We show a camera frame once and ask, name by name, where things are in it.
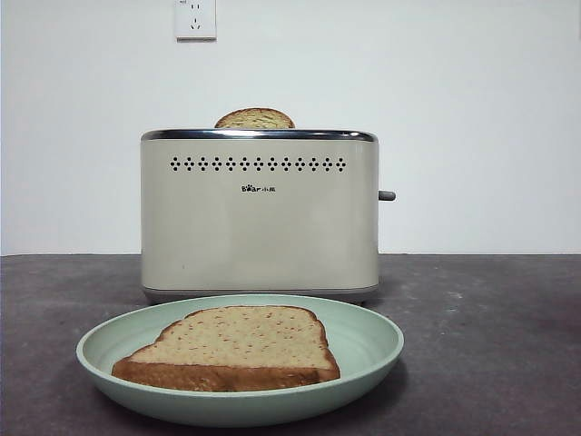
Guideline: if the dark-speckled bread slice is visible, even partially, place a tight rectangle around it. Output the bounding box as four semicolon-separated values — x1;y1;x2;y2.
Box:
213;107;296;130

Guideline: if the pale green round plate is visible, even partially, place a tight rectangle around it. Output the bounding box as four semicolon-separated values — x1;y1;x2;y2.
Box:
75;293;405;428

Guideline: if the cream two-slot toaster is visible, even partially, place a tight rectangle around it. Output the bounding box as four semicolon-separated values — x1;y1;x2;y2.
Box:
139;128;397;306

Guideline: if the white wall power socket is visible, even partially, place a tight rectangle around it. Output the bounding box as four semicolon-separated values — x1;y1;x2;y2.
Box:
175;0;218;43

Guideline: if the brown-crusted square bread slice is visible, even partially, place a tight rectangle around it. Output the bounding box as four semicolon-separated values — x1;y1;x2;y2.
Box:
111;304;341;392

